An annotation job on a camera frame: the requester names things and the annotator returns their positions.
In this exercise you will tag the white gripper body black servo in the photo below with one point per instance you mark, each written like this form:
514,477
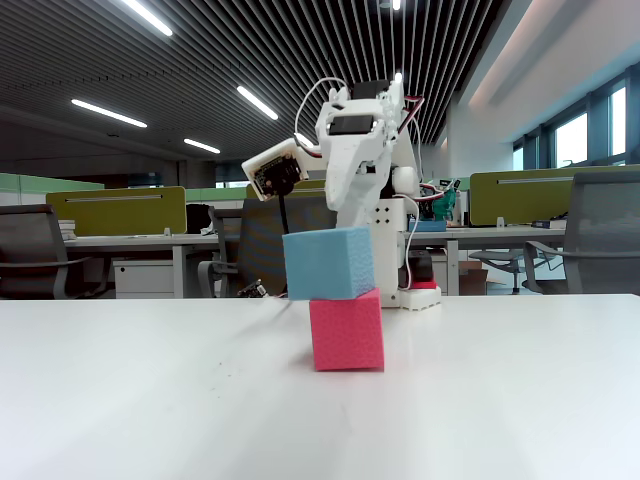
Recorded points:
345,167

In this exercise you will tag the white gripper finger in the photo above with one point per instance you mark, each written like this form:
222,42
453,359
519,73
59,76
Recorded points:
342,170
362,205

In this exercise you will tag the blue foam cube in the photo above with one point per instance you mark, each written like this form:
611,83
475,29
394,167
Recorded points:
325,265

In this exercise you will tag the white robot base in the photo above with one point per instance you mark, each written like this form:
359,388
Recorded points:
390,250

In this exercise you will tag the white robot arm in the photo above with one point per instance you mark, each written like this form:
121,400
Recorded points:
405,180

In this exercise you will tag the red foam cube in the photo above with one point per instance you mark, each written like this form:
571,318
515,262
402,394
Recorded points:
345,332

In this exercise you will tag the stack of books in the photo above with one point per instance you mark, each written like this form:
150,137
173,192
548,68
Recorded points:
548,224
67,229

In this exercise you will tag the blue tray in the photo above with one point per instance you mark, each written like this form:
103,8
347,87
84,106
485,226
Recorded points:
428,227

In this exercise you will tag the green bag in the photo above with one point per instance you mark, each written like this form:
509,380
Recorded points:
445,202

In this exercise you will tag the black and red clamp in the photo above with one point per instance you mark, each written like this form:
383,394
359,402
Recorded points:
421,265

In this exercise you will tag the gray mesh office chair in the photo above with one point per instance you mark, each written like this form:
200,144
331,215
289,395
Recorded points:
605,225
250,250

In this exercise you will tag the brown cardboard box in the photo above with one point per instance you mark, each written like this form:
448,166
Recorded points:
473,282

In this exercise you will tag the small black circuit board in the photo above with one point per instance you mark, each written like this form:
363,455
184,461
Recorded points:
252,291

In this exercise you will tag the white office desk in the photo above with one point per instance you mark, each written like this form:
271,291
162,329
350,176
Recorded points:
500,231
126,239

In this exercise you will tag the light gray office chair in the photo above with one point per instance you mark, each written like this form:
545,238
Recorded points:
501,256

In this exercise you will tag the black bag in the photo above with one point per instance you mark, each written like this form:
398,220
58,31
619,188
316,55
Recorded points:
197,217

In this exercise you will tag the white drawer cabinet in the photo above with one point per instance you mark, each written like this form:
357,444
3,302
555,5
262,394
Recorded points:
143,280

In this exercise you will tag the pale green partition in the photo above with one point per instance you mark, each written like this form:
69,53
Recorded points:
50,185

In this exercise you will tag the black office chair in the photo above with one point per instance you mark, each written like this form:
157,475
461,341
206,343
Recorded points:
30,240

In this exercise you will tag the white framed camera module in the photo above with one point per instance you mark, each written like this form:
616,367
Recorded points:
275,172

